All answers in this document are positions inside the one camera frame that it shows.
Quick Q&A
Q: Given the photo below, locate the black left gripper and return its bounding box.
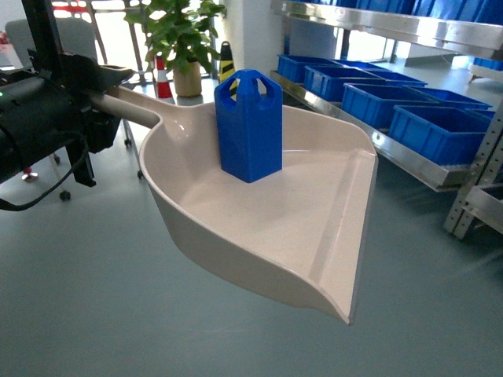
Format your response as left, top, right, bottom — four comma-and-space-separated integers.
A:
28, 49, 134, 153

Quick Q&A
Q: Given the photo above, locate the blue plastic part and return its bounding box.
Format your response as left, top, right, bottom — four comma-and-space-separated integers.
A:
215, 69, 283, 183

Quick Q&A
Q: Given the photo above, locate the beige plastic dustpan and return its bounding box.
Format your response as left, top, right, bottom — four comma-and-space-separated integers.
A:
91, 87, 377, 324

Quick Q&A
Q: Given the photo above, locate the metal shelf rack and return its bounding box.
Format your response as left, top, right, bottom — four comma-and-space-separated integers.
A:
271, 1, 502, 239

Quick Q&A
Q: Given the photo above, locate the grey office chair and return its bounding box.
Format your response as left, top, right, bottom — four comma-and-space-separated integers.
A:
4, 17, 145, 202

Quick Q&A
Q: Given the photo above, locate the red white traffic cone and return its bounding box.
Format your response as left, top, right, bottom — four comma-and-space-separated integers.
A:
156, 55, 175, 104

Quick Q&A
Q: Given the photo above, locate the green potted plant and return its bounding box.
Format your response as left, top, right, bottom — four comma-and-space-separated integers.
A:
125, 0, 226, 98

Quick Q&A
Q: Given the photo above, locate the yellow black striped cone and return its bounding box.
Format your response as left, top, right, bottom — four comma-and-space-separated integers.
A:
218, 41, 235, 84

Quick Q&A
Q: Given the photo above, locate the blue bin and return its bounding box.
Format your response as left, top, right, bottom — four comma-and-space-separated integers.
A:
341, 83, 439, 129
277, 54, 342, 83
388, 105, 490, 166
303, 65, 385, 102

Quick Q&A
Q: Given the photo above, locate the blue bin nearest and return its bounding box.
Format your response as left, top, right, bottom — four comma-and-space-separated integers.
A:
388, 105, 490, 166

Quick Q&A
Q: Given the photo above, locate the black cable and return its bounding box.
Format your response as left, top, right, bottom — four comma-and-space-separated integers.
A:
0, 131, 90, 212

